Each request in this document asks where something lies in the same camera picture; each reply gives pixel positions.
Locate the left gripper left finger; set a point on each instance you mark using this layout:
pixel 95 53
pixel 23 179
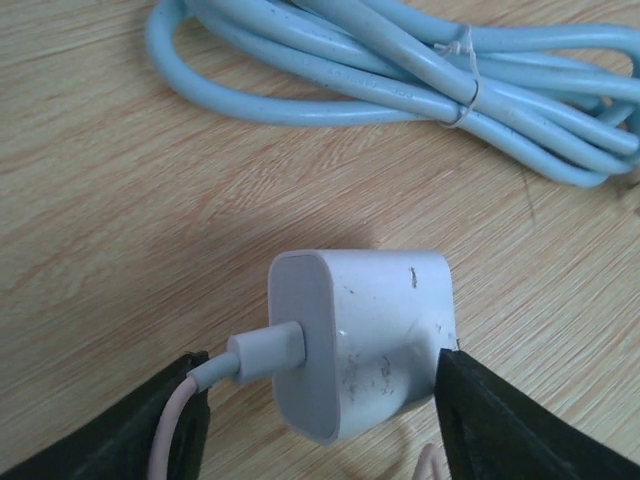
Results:
pixel 116 444

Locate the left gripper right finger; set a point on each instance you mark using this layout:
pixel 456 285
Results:
pixel 491 430

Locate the white plug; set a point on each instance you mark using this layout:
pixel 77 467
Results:
pixel 374 323

